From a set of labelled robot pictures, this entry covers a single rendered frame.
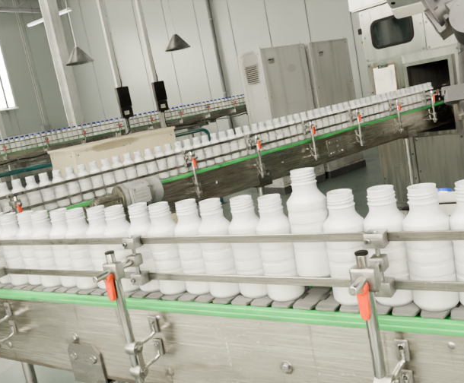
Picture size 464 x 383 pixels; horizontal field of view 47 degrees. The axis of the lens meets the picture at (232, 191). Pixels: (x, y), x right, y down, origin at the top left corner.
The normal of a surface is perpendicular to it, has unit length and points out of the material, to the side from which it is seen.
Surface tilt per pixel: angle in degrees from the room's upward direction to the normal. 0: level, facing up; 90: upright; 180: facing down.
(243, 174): 90
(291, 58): 90
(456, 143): 90
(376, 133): 90
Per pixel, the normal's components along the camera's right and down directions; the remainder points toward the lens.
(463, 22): -0.49, -0.11
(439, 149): -0.77, 0.25
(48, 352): -0.54, 0.24
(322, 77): 0.62, 0.01
